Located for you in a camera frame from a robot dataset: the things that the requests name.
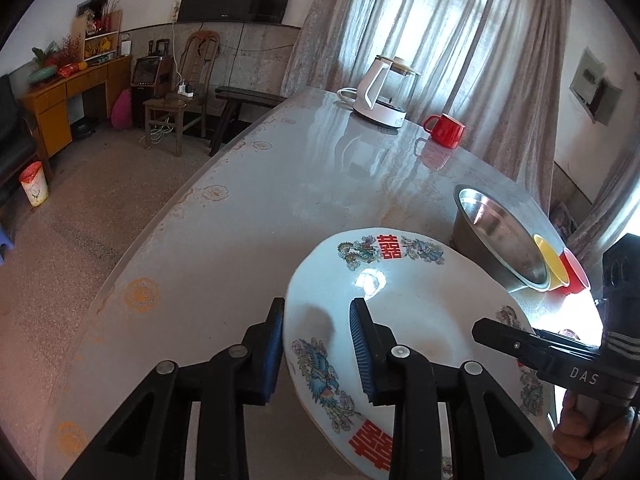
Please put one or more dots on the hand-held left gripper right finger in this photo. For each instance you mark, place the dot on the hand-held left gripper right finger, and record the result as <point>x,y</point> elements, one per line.
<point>361,355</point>

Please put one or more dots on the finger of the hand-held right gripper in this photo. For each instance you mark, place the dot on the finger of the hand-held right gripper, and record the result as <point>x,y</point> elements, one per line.
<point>565,341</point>
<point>500,337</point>

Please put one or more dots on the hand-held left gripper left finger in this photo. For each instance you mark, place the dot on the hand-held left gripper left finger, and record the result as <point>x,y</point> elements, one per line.
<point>272,355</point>

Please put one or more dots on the yellow bowl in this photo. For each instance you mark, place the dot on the yellow bowl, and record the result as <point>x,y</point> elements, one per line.
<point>550,265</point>

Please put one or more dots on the white plate with phoenix print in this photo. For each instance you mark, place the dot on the white plate with phoenix print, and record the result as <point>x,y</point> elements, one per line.
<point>425,300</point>

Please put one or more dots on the large steel bowl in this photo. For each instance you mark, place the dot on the large steel bowl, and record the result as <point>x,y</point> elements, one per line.
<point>500,240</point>

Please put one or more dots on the person's right forearm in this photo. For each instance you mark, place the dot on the person's right forearm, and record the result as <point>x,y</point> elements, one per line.
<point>625,346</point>

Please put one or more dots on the person's right hand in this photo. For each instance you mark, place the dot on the person's right hand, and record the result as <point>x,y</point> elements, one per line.
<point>570,435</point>

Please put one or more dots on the red bowl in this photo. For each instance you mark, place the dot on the red bowl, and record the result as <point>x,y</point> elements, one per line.
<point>575,272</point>

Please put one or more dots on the printed bag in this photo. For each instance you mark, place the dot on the printed bag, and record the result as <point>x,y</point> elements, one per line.
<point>562,220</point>

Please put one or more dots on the beige side curtain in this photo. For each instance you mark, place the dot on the beige side curtain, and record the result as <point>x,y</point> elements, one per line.
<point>610,195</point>

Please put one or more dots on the red mug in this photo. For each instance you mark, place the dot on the red mug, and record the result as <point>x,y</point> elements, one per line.
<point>447,132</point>

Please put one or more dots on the dark wooden bench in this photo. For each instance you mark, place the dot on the dark wooden bench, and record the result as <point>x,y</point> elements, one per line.
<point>245,96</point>

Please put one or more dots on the white electric glass kettle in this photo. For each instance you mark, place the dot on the white electric glass kettle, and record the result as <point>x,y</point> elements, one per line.
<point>370,90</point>

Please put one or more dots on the wooden chair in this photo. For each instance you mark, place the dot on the wooden chair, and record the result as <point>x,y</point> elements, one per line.
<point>170,105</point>

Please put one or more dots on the white power strip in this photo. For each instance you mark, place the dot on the white power strip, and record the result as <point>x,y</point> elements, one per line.
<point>186,90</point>

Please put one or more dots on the pink bag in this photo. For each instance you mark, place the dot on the pink bag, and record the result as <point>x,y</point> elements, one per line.
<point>121,110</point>

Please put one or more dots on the blue plastic stool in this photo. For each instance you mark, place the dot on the blue plastic stool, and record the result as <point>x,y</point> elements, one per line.
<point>5,245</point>

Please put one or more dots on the red and white trash bin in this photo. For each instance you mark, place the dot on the red and white trash bin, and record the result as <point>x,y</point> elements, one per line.
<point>34,185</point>

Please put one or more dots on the dark pan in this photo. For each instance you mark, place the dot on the dark pan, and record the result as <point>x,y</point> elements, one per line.
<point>85,129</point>

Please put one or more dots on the dark karaoke speaker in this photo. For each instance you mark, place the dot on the dark karaoke speaker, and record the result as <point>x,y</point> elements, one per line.
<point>147,77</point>

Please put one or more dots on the long beige window curtain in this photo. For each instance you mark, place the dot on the long beige window curtain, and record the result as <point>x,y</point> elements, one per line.
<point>450,35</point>

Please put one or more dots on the yellow wooden desk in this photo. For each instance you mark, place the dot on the yellow wooden desk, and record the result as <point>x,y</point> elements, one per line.
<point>55,97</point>

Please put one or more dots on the small white box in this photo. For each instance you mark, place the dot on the small white box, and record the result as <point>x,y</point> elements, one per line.
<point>125,45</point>

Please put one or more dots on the small wooden desktop shelf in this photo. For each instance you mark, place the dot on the small wooden desktop shelf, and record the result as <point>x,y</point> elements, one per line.
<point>100,35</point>

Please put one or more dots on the grey wall electrical box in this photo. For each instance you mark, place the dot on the grey wall electrical box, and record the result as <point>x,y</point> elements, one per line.
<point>590,82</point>

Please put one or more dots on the white wall socket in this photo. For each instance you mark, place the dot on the white wall socket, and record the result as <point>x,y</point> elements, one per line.
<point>175,10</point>

